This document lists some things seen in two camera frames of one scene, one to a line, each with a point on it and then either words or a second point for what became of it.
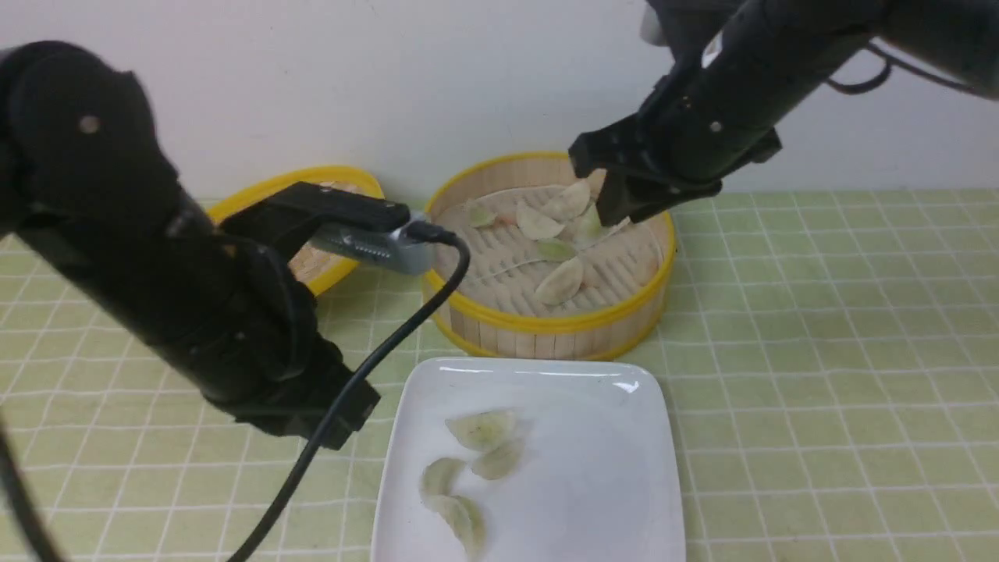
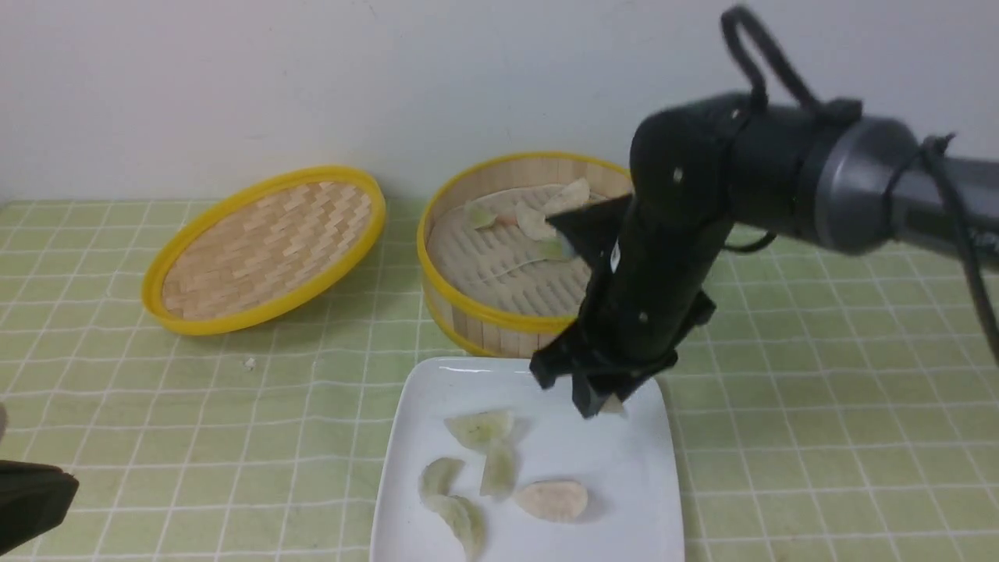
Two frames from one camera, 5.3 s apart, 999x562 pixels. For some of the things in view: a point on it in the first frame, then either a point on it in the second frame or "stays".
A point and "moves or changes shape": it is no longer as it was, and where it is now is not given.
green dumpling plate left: x=439 y=476 stays
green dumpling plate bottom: x=466 y=519 stays
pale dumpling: x=562 y=282 → x=553 y=499
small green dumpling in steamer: x=554 y=250 stays
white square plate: x=597 y=480 stays
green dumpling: x=587 y=226 moves or changes shape
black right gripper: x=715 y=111 → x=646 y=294
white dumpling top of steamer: x=568 y=203 stays
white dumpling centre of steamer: x=536 y=225 stays
